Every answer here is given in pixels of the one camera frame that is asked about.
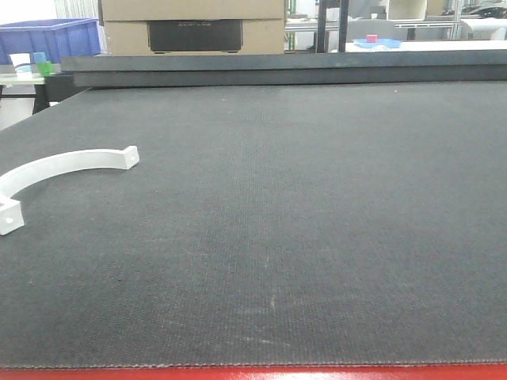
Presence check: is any white curved PVC pipe clamp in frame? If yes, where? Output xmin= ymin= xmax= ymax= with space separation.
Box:
xmin=1 ymin=146 xmax=140 ymax=236

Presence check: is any dark grey table mat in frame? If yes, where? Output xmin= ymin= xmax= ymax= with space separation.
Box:
xmin=1 ymin=82 xmax=506 ymax=368

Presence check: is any blue tray with red cube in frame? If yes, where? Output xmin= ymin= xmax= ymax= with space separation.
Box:
xmin=353 ymin=35 xmax=402 ymax=49

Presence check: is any cardboard box with black print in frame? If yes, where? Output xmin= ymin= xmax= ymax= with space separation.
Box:
xmin=99 ymin=0 xmax=286 ymax=56

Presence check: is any large blue plastic crate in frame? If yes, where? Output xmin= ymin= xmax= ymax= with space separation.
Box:
xmin=1 ymin=18 xmax=101 ymax=65

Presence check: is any green plastic cup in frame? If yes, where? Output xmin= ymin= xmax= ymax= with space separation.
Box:
xmin=36 ymin=61 xmax=52 ymax=77

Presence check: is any blue plastic cup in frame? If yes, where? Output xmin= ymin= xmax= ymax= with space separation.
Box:
xmin=32 ymin=51 xmax=47 ymax=64

